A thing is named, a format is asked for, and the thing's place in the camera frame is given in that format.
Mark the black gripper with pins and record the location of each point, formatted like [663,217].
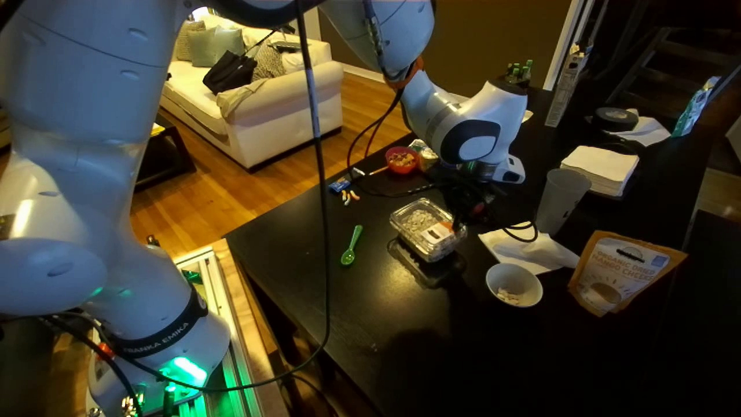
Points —
[478,187]

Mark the clear plastic lunchbox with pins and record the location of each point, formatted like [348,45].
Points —
[425,228]

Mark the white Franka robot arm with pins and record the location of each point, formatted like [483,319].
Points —
[76,153]

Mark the red snack bowl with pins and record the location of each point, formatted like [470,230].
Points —
[401,161]

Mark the translucent plastic cup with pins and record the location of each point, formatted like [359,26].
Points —
[561,197]

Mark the white paper sheet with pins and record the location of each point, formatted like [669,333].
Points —
[532,253]

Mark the thin orange stick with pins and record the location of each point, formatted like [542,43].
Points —
[377,169]

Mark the white bowl with seeds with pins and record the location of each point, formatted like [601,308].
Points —
[513,283]

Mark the small green plant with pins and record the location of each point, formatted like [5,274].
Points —
[522,72]

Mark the orange white gummy worm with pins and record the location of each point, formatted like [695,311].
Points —
[345,197]

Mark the blue snack packet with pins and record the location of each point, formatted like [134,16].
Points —
[340,183]

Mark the green plastic spoon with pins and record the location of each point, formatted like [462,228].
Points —
[350,248]

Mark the black oval object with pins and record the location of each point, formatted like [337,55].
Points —
[617,116]

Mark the orange cereal box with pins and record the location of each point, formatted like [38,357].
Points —
[626,269]

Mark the crumpled white paper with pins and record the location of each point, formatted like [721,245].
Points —
[645,132]

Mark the cream sofa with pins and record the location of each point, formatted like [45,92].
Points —
[278,116]

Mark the green plastic bottle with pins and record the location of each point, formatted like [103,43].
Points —
[690,107]

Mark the dark wooden staircase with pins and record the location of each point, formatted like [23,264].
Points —
[680,55]

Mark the black bag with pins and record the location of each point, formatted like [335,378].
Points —
[229,70]

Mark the wooden platform with metal rails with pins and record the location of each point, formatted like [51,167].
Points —
[233,308]

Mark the pale sofa cushion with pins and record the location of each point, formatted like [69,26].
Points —
[208,43]

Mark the dark low coffee table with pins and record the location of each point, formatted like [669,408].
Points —
[164,153]

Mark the white door frame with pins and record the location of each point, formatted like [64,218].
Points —
[567,77]

